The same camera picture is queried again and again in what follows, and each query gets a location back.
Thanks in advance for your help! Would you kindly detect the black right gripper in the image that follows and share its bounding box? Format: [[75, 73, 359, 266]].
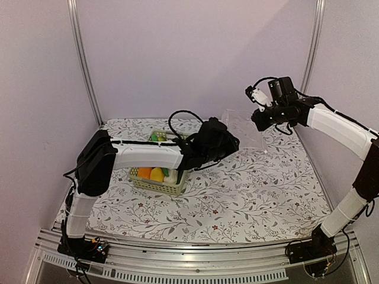
[[252, 101, 287, 131]]

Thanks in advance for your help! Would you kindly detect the clear zip top bag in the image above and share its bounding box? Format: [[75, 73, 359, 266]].
[[221, 109, 268, 153]]

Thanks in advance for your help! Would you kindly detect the green cucumber toy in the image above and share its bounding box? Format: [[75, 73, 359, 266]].
[[162, 168, 169, 176]]

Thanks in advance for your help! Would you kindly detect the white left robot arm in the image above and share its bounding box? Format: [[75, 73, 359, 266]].
[[63, 117, 240, 257]]

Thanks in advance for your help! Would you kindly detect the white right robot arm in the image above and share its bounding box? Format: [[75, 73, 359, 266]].
[[249, 91, 378, 258]]

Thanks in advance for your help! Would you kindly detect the green bok choy toy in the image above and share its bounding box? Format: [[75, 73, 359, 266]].
[[163, 169, 184, 185]]

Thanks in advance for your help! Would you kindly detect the yellow lemon toy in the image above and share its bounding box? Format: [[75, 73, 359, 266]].
[[149, 167, 165, 182]]

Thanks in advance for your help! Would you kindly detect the orange fruit toy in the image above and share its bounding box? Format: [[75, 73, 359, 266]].
[[137, 167, 152, 179]]

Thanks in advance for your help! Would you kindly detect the beige perforated plastic basket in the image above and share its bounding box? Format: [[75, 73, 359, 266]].
[[129, 130, 188, 196]]

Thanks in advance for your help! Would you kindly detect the floral patterned tablecloth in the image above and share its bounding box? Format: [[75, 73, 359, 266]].
[[59, 118, 332, 245]]

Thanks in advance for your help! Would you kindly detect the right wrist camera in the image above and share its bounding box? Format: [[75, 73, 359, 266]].
[[245, 86, 272, 112]]

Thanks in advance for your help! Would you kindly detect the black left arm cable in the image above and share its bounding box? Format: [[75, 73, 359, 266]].
[[168, 109, 205, 140]]

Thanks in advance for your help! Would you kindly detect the aluminium front rail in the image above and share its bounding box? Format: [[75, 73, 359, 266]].
[[23, 228, 373, 283]]

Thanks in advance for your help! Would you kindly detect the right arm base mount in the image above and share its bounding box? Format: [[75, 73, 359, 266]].
[[285, 236, 337, 264]]

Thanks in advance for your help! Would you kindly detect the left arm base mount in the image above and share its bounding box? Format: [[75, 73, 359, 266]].
[[57, 234, 109, 264]]

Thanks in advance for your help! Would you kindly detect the left aluminium frame post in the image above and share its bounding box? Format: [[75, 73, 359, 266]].
[[67, 0, 104, 127]]

